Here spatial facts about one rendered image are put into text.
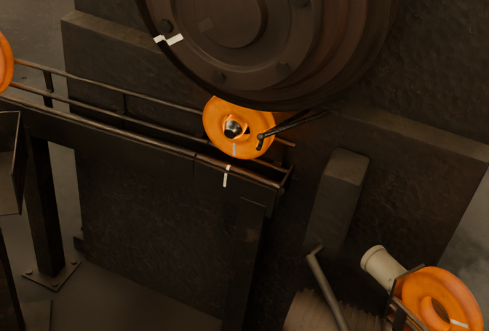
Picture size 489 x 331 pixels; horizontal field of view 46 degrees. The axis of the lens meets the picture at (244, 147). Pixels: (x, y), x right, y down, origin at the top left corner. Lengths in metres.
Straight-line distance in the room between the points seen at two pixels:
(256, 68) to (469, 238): 1.51
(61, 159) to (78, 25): 1.02
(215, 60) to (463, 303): 0.58
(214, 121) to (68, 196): 1.08
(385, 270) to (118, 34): 0.75
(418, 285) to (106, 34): 0.83
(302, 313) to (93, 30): 0.76
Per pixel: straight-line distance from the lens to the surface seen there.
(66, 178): 2.24
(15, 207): 1.31
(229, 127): 1.14
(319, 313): 1.25
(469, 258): 2.25
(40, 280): 1.94
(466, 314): 1.05
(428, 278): 1.07
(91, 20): 1.39
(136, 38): 1.32
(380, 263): 1.16
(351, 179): 1.14
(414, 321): 1.12
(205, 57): 0.99
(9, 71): 1.54
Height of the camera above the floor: 1.55
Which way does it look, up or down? 40 degrees down
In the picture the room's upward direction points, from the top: 8 degrees clockwise
